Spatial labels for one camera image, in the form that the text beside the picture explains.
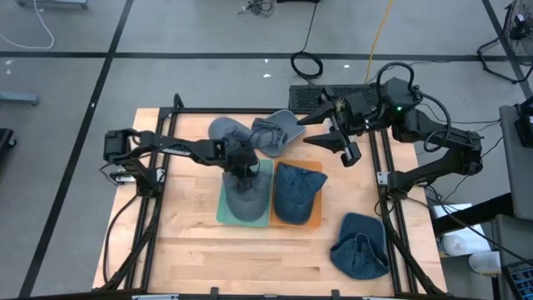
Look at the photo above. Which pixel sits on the grey floor bar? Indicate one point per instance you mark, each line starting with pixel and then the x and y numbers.
pixel 18 98

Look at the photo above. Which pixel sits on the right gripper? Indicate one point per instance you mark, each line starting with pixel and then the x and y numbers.
pixel 362 121

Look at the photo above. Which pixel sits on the black desk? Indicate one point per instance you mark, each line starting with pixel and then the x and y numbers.
pixel 479 212

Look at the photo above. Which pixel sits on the white paper roll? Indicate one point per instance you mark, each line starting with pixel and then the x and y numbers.
pixel 458 245
pixel 485 262

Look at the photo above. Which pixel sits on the black perforated metal case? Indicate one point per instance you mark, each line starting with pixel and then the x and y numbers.
pixel 306 98

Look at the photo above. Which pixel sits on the black wheeled base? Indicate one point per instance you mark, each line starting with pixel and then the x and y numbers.
pixel 6 139

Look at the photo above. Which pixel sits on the black floor fan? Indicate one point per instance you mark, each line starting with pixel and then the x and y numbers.
pixel 520 25

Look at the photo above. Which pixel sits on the grey cap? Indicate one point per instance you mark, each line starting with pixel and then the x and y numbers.
pixel 250 204
pixel 287 125
pixel 222 129

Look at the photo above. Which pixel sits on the grey metal base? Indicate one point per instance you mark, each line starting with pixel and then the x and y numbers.
pixel 52 3

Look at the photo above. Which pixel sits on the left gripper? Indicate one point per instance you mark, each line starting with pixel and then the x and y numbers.
pixel 239 158

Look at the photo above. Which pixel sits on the orange translucent plastic bin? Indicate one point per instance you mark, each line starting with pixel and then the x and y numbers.
pixel 317 214

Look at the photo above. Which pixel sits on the black aluminium table frame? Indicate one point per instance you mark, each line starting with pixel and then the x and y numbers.
pixel 233 111

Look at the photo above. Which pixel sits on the black device on cabinet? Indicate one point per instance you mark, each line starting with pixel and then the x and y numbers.
pixel 525 129

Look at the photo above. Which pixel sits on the black tray with blue cells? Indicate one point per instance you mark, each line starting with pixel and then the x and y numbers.
pixel 520 281

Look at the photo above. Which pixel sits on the blue denim cap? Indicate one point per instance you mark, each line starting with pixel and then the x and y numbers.
pixel 358 250
pixel 293 196

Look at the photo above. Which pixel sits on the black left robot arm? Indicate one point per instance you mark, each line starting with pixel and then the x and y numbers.
pixel 175 148

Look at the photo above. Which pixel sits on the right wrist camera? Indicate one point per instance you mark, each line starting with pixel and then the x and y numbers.
pixel 360 103

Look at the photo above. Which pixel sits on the teal translucent plastic bin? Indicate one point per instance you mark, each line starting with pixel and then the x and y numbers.
pixel 220 218

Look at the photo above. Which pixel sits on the grey cabinet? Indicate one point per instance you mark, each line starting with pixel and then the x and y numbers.
pixel 516 179

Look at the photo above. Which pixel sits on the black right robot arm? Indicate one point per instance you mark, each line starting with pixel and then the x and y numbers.
pixel 437 166

